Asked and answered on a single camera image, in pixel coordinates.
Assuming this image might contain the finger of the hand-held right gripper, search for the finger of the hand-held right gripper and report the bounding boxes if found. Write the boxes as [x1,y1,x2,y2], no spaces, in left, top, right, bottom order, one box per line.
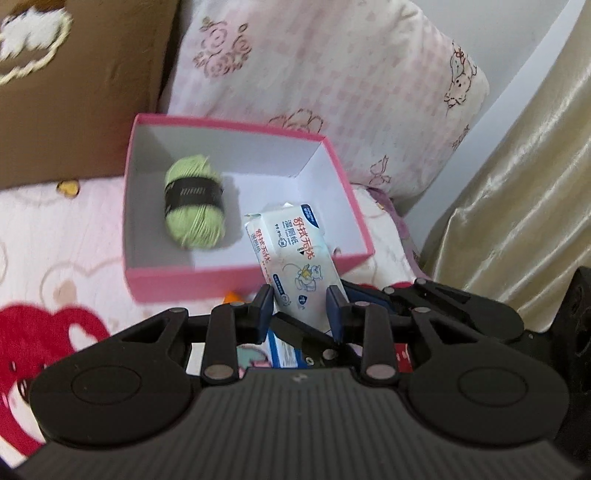
[270,313,365,369]
[342,277,526,343]

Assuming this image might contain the pink checked pillow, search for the pink checked pillow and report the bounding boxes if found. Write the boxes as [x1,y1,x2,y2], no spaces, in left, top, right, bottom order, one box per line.
[159,0,490,217]

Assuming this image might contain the pink cardboard box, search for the pink cardboard box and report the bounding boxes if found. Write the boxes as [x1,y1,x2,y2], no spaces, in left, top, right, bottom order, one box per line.
[122,113,376,304]

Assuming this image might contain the small white wipes pack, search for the small white wipes pack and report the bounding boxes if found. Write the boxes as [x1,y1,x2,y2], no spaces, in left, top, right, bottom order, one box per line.
[244,202,343,317]

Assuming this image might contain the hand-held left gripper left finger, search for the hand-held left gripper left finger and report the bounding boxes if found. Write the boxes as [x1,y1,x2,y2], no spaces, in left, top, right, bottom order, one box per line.
[108,284,275,386]

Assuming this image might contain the gold satin curtain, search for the gold satin curtain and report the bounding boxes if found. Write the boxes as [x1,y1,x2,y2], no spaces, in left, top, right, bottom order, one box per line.
[420,23,591,333]

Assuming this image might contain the blue wet wipes pack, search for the blue wet wipes pack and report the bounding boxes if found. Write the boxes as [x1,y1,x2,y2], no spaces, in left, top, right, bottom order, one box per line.
[267,325,324,370]

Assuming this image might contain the brown embroidered pillow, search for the brown embroidered pillow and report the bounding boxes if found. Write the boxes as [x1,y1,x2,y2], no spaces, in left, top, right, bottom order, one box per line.
[0,0,181,190]

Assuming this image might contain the green yarn ball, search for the green yarn ball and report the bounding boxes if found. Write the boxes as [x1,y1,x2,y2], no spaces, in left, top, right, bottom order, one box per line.
[163,154,226,251]

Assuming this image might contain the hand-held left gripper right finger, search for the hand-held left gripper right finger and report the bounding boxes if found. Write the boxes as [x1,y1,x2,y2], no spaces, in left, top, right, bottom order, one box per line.
[325,285,485,385]

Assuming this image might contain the red bear printed blanket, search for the red bear printed blanket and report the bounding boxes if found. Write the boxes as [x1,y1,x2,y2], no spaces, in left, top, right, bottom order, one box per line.
[0,178,428,480]

